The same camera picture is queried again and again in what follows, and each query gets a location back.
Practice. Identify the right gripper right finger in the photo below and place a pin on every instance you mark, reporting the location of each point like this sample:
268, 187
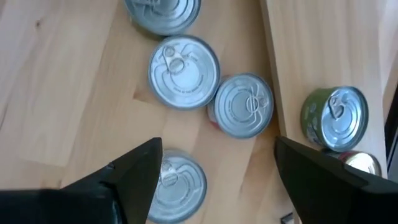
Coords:
335, 199

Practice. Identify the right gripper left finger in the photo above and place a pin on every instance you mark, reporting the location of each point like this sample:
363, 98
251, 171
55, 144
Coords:
93, 205

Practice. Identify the gold-lid Wild Planet can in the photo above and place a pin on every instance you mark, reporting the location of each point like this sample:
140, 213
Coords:
363, 161

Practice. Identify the silver-lid blue-label can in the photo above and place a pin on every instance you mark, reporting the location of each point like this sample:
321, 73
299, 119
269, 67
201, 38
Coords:
183, 189

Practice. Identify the silver-lid red-label can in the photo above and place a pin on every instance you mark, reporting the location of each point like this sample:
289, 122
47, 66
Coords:
183, 73
244, 105
161, 15

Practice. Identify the silver-lid green-label can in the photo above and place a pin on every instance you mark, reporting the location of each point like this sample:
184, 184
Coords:
342, 118

